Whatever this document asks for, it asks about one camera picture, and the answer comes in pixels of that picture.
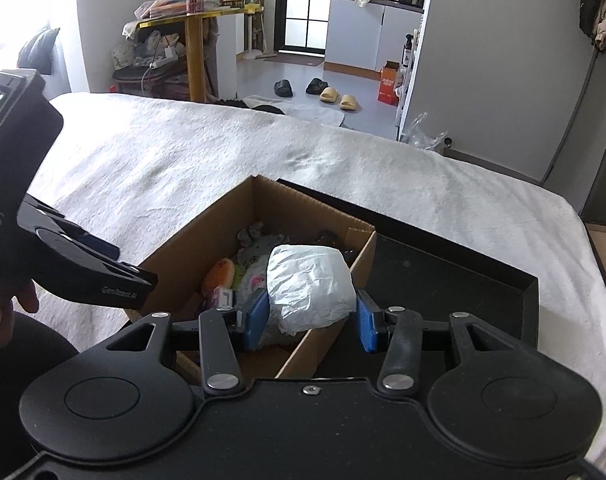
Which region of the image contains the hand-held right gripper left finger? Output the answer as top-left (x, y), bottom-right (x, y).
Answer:
top-left (105, 290), bottom-right (271, 396)

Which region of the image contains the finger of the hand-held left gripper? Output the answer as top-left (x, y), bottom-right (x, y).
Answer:
top-left (19, 194), bottom-right (121, 262)

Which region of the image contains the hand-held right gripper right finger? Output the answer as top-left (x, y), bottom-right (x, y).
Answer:
top-left (355, 290), bottom-right (526, 395)

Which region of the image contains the pink white plush toy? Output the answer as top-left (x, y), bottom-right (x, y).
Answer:
top-left (240, 272), bottom-right (269, 293)

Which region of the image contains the orange plush toy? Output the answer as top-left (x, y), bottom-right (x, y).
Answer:
top-left (202, 257), bottom-right (246, 293)

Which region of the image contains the grey-blue fluffy plush toy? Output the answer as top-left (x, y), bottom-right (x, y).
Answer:
top-left (235, 237), bottom-right (284, 281)

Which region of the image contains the white soft bundle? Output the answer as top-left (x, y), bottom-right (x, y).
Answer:
top-left (266, 244), bottom-right (358, 336)

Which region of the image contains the black tray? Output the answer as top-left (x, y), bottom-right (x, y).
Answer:
top-left (275, 177), bottom-right (540, 381)

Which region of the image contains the small grey fluffy toy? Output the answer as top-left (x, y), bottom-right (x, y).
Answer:
top-left (238, 221), bottom-right (265, 243)

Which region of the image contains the brown cardboard box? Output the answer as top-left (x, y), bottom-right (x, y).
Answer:
top-left (124, 175), bottom-right (378, 381)

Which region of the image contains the black soft toy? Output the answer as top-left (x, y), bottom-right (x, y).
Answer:
top-left (313, 230), bottom-right (356, 261)

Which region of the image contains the dark pillow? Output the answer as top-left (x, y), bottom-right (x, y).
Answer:
top-left (18, 27), bottom-right (64, 78)

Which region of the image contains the dark round stool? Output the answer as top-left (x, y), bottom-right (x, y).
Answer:
top-left (112, 62), bottom-right (194, 101)

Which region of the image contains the clear plastic bag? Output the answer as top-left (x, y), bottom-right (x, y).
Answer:
top-left (400, 111), bottom-right (454, 151)

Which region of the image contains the yellow table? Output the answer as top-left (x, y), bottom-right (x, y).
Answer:
top-left (135, 2), bottom-right (264, 103)

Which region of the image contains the white floor mat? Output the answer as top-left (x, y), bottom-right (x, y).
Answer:
top-left (240, 94), bottom-right (345, 128)

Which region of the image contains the orange cardboard box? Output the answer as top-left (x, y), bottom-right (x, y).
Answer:
top-left (378, 60), bottom-right (406, 107)

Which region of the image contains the white fan stand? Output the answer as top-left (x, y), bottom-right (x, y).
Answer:
top-left (238, 10), bottom-right (266, 61)

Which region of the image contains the brown door mat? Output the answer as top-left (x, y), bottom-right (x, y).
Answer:
top-left (263, 52), bottom-right (324, 67)

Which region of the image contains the white cabinet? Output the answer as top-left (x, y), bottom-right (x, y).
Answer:
top-left (324, 0), bottom-right (424, 81)

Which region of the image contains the black-framed glass door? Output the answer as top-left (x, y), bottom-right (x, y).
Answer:
top-left (275, 0), bottom-right (336, 56)

